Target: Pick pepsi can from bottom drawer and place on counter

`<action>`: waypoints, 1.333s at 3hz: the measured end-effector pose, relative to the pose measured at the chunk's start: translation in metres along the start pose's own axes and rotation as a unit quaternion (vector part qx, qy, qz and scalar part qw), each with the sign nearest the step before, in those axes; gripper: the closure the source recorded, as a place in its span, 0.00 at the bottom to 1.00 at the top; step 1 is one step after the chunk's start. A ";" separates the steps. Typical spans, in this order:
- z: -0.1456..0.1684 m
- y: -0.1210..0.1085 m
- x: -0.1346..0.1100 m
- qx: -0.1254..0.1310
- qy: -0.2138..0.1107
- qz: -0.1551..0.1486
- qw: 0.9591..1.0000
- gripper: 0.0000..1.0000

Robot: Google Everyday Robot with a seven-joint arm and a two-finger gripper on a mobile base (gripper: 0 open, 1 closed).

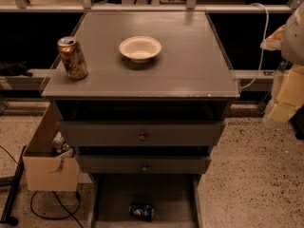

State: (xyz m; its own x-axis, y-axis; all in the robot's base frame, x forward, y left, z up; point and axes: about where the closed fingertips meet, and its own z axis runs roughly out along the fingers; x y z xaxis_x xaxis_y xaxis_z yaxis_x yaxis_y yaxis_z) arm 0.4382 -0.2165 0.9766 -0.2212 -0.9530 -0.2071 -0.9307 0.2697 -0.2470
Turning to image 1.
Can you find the grey middle drawer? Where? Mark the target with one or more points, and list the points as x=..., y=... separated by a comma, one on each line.
x=143, y=164

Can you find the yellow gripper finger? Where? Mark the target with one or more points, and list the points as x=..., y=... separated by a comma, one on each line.
x=287, y=95
x=273, y=42

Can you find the grey top drawer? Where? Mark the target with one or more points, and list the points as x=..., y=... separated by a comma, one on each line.
x=140, y=134

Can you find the black object on rail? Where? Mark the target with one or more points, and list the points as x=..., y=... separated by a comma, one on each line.
x=14, y=69

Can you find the crumpled items in box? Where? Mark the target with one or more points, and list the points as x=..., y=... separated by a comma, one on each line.
x=61, y=148

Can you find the blue pepsi can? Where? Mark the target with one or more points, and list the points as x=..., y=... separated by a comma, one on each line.
x=141, y=210

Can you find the gold soda can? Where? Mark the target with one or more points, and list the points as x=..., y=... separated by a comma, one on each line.
x=72, y=57

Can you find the grey drawer cabinet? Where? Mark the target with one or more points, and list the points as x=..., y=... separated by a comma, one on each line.
x=187, y=82

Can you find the white bowl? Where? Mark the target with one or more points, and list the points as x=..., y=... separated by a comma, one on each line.
x=140, y=49

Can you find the grey drawer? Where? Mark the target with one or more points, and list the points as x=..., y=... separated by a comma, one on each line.
x=140, y=134
x=174, y=196
x=143, y=164

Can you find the grey bottom drawer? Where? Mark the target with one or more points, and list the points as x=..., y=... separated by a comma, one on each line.
x=174, y=196

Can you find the cardboard box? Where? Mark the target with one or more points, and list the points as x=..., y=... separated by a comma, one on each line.
x=45, y=171

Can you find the black stand leg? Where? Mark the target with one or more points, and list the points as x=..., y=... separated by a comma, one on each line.
x=7, y=220

